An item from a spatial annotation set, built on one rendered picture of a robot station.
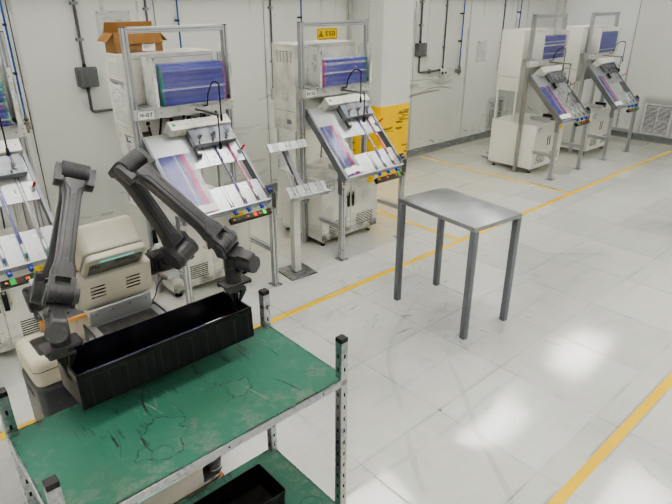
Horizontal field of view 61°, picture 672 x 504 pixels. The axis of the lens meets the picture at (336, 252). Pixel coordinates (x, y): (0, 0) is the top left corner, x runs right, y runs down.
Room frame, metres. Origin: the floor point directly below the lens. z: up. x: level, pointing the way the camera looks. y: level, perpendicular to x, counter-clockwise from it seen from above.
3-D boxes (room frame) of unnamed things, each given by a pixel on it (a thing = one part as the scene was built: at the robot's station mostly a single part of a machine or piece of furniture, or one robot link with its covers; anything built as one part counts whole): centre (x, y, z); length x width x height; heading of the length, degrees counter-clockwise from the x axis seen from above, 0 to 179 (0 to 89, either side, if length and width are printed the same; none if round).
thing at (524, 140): (7.56, -2.55, 0.95); 1.36 x 0.82 x 1.90; 42
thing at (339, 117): (5.05, -0.05, 0.65); 1.01 x 0.73 x 1.29; 42
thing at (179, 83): (4.15, 1.03, 1.52); 0.51 x 0.13 x 0.27; 132
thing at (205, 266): (4.20, 1.16, 0.31); 0.70 x 0.65 x 0.62; 132
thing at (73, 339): (1.33, 0.76, 1.22); 0.10 x 0.07 x 0.07; 133
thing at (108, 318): (1.73, 0.75, 0.99); 0.28 x 0.16 x 0.22; 132
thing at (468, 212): (3.61, -0.82, 0.40); 0.70 x 0.45 x 0.80; 36
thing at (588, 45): (8.51, -3.64, 0.95); 1.36 x 0.82 x 1.90; 42
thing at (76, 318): (2.03, 1.02, 0.87); 0.23 x 0.15 x 0.11; 132
